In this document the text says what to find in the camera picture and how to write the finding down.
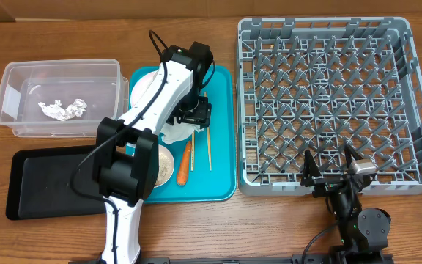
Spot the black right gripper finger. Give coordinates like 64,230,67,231
344,143,363,174
302,149,321,180

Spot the white napkin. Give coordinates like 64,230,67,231
160,122,204,144

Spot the pink bowl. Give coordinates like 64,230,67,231
155,145,174,188

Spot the aluminium foil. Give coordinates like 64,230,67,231
38,99,87,122

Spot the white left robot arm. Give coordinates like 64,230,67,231
92,42,214,263

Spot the grey dishwasher rack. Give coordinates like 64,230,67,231
236,17,422,196

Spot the clear plastic waste bin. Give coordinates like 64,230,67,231
0,59,129,137

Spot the left wooden chopstick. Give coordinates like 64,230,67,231
190,131,195,171

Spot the wooden chopstick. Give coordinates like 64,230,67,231
190,131,195,171
203,92,213,172

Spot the right wooden chopstick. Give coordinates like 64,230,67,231
203,92,213,172

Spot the pink plate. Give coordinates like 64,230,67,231
130,71,158,108

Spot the teal serving tray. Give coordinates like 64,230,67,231
146,65,237,204

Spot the orange carrot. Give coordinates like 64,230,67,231
177,141,192,186

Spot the black plastic tray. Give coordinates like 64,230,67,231
5,145,106,221

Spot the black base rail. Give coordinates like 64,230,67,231
137,254,394,264

